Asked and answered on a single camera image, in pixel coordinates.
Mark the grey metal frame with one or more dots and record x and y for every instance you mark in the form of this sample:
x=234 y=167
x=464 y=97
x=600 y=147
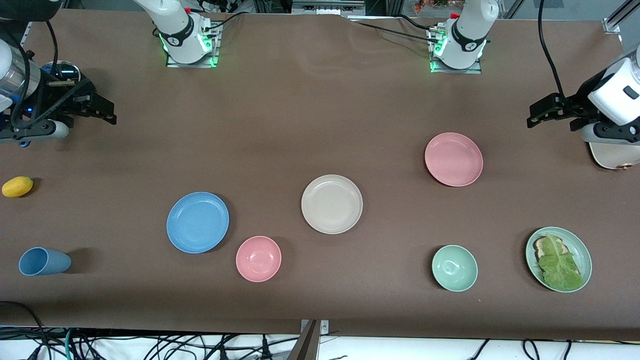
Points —
x=325 y=6

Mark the blue plastic cup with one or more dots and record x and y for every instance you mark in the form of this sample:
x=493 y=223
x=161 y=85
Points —
x=44 y=261

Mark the round blue-rimmed glass lid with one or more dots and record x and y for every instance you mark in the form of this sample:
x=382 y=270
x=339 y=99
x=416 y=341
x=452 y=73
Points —
x=62 y=70

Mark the small green bowl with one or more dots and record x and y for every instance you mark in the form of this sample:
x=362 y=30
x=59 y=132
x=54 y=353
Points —
x=454 y=268

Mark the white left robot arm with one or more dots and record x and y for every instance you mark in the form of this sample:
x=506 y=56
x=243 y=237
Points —
x=470 y=30

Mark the beige rounded board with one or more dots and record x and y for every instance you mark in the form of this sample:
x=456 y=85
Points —
x=615 y=156

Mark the blue shallow plate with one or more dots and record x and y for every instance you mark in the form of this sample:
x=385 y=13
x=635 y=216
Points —
x=197 y=222

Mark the green shallow plate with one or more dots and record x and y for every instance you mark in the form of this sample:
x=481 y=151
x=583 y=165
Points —
x=583 y=251

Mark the yellow lemon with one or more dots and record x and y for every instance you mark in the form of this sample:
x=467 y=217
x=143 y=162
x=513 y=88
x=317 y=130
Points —
x=17 y=186

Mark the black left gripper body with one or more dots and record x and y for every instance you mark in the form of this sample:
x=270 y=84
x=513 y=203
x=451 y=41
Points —
x=576 y=105

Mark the toast bread slice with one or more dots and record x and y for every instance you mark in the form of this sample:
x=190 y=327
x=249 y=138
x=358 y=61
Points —
x=539 y=245

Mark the small pink bowl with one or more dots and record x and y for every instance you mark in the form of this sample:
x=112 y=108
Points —
x=258 y=258

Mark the green lettuce leaf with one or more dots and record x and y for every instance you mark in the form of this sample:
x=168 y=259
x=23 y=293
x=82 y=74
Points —
x=560 y=265

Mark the aluminium frame profile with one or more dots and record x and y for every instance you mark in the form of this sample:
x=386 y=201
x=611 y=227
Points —
x=620 y=17

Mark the colourful background items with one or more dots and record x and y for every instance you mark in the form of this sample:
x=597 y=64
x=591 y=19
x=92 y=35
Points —
x=432 y=5

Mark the dark camera stand post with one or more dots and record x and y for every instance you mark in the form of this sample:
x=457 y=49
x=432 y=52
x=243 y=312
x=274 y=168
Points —
x=306 y=345

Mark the pink shallow plate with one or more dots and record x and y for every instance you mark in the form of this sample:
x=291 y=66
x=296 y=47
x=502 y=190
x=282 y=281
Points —
x=453 y=159

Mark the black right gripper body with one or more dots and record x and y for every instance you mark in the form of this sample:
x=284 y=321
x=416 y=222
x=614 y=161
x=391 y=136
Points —
x=56 y=98

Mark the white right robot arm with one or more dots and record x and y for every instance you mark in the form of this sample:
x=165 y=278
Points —
x=175 y=20

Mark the small metal bracket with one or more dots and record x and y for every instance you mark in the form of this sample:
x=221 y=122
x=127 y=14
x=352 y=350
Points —
x=324 y=326

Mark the beige shallow plate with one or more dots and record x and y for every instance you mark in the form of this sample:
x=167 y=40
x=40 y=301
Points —
x=332 y=204

